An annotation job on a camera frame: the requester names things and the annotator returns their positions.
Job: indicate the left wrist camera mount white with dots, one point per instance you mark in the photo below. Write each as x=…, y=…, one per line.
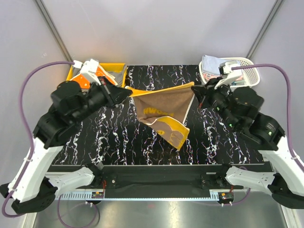
x=91, y=65

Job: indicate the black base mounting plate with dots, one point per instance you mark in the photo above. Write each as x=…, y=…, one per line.
x=160, y=182

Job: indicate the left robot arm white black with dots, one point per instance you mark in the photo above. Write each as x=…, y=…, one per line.
x=31, y=190

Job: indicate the right small electronics board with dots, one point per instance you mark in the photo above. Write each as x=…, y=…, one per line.
x=226, y=196

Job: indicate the white perforated plastic basket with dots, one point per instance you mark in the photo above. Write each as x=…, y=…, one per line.
x=250, y=75

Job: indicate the small electronics board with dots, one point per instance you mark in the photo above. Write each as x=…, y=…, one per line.
x=97, y=194
x=226, y=196

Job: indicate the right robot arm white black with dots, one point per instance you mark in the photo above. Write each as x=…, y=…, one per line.
x=239, y=110

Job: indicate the orange white patterned towel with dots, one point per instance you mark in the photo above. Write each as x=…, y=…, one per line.
x=85, y=78

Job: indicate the yellow plastic bin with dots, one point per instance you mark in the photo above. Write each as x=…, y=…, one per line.
x=103, y=67

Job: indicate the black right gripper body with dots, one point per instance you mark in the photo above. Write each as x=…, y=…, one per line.
x=219, y=98

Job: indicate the white waffle towel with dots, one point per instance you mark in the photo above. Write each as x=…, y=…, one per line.
x=211, y=64

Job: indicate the pink folded towel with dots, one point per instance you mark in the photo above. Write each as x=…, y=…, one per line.
x=209, y=76

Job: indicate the patterned folded towel in basket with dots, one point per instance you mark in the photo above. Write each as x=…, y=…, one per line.
x=239, y=82

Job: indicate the brown yellow bear towel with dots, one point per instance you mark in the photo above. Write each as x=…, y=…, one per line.
x=165, y=111

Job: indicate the grey towel in bin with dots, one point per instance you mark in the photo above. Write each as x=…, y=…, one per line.
x=116, y=78

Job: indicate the white slotted cable duct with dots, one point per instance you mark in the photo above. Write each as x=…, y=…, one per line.
x=77, y=195

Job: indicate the left small electronics board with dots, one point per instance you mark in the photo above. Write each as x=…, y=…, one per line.
x=97, y=194

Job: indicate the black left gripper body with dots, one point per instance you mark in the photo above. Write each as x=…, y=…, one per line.
x=99, y=95

